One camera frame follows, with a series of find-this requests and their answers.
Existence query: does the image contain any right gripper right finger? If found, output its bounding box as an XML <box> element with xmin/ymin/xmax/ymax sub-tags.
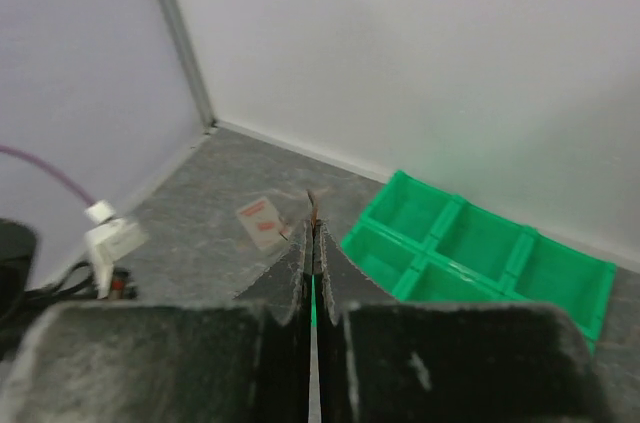
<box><xmin>314</xmin><ymin>223</ymin><xmax>615</xmax><ymax>422</ymax></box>

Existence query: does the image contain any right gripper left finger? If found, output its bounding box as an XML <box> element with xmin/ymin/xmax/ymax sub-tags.
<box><xmin>1</xmin><ymin>222</ymin><xmax>313</xmax><ymax>422</ymax></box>

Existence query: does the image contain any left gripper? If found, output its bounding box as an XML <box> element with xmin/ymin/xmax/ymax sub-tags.
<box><xmin>0</xmin><ymin>217</ymin><xmax>136</xmax><ymax>359</ymax></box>

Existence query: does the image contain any green compartment bin tray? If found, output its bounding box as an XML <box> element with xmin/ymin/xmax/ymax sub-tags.
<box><xmin>341</xmin><ymin>171</ymin><xmax>616</xmax><ymax>349</ymax></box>

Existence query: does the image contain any playing card box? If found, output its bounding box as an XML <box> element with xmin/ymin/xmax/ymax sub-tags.
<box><xmin>236</xmin><ymin>196</ymin><xmax>291</xmax><ymax>253</ymax></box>

